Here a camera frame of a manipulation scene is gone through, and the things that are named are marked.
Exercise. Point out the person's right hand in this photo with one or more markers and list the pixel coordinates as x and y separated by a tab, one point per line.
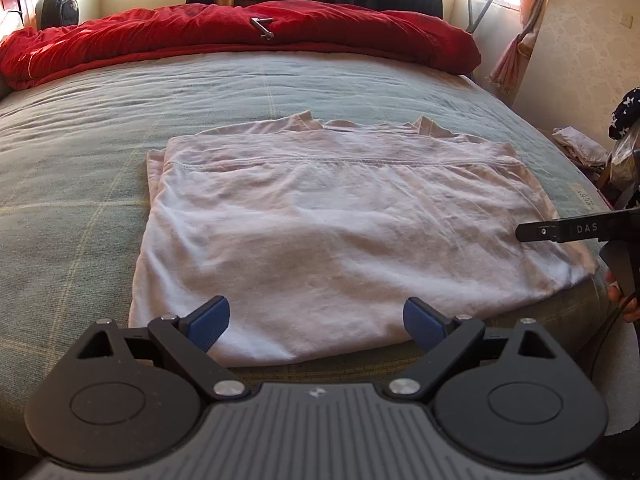
631	311

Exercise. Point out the clear plastic bag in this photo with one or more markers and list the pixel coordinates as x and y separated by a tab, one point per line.
625	160

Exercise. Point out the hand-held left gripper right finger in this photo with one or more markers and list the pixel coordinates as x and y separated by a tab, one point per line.
422	325

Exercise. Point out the dark side table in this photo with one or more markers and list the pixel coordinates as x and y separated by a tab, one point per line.
597	175

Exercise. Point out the dark backpack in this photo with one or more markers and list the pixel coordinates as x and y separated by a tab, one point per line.
57	10

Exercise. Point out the pale pink folded clothes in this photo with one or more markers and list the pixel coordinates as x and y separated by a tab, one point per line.
580	145

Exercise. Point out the white wall switch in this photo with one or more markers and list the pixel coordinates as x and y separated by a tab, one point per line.
625	21

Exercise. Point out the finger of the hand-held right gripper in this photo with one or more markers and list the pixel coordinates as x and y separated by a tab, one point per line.
537	232

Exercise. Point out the pink tied curtain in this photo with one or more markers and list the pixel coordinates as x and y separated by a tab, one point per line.
525	50

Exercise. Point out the white printed t-shirt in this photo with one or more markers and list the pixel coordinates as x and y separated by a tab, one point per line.
325	220

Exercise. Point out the person's right forearm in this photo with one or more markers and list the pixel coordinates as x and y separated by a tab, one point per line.
627	112

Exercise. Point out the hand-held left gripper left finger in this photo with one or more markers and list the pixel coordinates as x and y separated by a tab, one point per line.
210	322

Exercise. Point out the red quilt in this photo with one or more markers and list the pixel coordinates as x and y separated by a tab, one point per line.
200	30

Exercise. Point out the bed with green plaid blanket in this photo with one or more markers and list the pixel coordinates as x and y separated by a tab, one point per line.
75	160

